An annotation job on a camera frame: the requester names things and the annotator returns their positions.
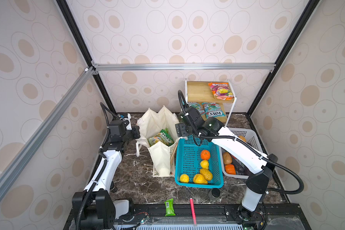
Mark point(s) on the black cylinder knob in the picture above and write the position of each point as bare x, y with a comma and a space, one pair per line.
113, 188

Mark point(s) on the yellow potato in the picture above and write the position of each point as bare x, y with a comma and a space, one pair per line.
227, 159

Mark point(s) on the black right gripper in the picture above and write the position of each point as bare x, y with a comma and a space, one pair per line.
179, 130

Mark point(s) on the orange tangerine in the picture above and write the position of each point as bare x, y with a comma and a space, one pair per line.
205, 155

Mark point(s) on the teal Fox's candy bag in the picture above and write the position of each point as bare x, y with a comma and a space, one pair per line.
213, 110

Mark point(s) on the orange pink snack bag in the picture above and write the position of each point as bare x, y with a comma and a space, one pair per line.
221, 90

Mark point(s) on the floral canvas grocery bag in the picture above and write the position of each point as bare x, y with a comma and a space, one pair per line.
163, 157

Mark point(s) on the white plastic basket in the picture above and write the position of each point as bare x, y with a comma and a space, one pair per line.
241, 171

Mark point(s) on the small yellow lemon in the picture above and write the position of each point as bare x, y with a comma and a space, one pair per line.
204, 164

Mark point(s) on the orange bell pepper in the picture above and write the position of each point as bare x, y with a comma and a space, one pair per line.
230, 169

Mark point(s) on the black round cap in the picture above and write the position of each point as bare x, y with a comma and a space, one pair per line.
215, 192

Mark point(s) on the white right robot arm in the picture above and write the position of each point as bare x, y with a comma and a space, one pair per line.
260, 165

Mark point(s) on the yellow fruit front centre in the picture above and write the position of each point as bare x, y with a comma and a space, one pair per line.
200, 179

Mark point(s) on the teal red candy bag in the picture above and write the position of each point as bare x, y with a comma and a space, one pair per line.
197, 106

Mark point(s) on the teal plastic basket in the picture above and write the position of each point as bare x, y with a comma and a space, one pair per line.
188, 162

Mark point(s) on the yellow lemon front left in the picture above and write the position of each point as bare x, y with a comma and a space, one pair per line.
184, 178

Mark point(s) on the pink pen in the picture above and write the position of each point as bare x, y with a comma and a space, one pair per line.
193, 211

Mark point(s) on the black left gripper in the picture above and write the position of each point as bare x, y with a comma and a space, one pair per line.
135, 129

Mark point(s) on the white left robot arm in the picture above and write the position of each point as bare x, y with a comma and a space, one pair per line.
93, 207

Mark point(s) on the green yellow snack bag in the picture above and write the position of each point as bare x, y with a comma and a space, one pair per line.
163, 136

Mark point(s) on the green snack packet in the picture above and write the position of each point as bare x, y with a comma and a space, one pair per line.
169, 210

